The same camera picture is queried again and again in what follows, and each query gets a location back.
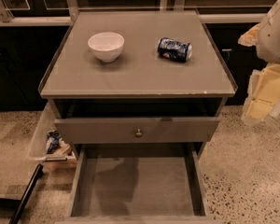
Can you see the grey top drawer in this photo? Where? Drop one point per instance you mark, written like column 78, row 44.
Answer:
column 122, row 130

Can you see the round metal drawer knob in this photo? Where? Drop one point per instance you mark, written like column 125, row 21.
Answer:
column 138, row 133

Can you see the clear plastic bin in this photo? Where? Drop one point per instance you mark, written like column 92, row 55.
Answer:
column 38, row 145

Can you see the open grey middle drawer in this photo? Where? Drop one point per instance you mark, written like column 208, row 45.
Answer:
column 138, row 184

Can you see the blue pepsi can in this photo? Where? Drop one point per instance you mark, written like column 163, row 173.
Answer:
column 174, row 50

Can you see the grey drawer cabinet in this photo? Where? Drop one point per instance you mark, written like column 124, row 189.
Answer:
column 139, row 83

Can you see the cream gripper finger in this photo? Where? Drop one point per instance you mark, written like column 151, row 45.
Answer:
column 263, row 98
column 250, row 38

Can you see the black pole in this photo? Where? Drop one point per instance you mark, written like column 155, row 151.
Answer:
column 38, row 172

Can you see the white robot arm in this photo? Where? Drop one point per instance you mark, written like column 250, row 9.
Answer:
column 268, row 46

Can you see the right cabinet handle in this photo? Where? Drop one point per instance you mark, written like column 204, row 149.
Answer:
column 226, row 54

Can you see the blue snack bag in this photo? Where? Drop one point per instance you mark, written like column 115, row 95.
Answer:
column 52, row 142

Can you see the white ceramic bowl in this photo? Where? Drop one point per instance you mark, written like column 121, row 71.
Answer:
column 106, row 46

